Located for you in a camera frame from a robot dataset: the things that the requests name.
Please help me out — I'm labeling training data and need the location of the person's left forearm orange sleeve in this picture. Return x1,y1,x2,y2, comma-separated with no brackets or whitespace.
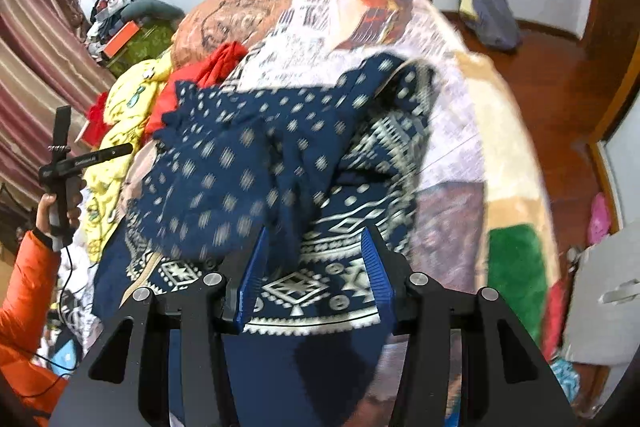
0,229,68,415

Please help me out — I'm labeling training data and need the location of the grey bolster pillow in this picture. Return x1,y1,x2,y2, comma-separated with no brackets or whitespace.
122,0,186,20

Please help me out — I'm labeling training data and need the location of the green patterned cloth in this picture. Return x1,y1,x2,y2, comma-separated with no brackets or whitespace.
107,19,183,78

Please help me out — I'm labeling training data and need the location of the orange box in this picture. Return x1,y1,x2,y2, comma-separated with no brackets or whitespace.
102,22,141,58

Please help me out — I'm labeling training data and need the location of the pink bag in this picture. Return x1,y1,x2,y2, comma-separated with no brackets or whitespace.
587,193,613,248

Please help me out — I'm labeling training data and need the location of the black cable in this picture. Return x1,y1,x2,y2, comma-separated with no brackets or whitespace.
35,237,78,380

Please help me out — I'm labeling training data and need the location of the navy patterned hooded jacket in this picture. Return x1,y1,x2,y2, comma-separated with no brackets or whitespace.
92,52,441,427

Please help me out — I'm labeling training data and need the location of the yellow cartoon garment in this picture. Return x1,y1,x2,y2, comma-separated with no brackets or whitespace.
82,57,176,263

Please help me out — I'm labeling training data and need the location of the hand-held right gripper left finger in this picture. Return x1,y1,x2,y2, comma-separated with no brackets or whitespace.
47,224,271,427

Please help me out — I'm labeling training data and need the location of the brown printed pillow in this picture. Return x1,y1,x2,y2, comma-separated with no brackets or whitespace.
172,0,311,58

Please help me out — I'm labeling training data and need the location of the red cloth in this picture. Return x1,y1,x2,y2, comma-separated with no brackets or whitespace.
147,42,248,132

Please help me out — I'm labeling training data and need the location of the teal fabric item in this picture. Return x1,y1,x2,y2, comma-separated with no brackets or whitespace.
550,357,583,403

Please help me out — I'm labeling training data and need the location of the pile of clutter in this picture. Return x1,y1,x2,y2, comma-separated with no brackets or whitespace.
87,0,146,52

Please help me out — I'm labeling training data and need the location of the red fleece garment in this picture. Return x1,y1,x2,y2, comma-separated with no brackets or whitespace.
87,92,113,138

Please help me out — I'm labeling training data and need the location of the striped brown curtain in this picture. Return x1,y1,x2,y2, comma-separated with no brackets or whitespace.
0,0,118,218

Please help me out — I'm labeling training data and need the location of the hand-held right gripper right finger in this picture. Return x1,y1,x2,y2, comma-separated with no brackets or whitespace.
360,226,581,427

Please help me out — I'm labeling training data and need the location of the dark grey bag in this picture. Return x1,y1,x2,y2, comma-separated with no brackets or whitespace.
459,0,523,52

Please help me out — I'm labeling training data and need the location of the person's left hand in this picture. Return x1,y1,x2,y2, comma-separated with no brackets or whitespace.
36,192,83,238

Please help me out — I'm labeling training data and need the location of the grey cloth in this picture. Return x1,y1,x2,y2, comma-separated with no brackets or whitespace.
562,227,640,365

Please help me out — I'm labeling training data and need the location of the red fabric item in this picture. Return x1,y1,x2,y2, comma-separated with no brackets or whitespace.
542,282,571,360

